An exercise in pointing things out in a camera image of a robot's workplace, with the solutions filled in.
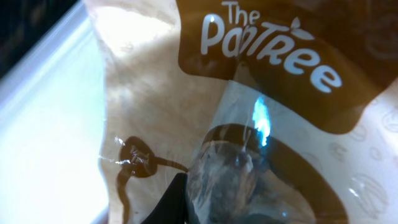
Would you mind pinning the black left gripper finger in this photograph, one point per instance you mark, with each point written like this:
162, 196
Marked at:
172, 207

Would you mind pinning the cream snack bag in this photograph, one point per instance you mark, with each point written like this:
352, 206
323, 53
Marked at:
277, 111

